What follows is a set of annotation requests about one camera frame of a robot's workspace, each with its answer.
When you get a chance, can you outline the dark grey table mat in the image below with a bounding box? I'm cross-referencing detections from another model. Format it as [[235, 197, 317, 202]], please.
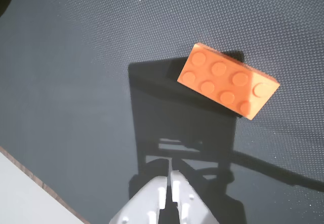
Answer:
[[0, 0, 324, 224]]

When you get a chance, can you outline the orange lego block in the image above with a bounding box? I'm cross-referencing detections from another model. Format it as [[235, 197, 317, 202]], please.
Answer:
[[176, 42, 281, 121]]

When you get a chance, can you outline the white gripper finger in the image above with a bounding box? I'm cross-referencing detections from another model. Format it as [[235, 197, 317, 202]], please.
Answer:
[[108, 175, 168, 224], [170, 170, 221, 224]]

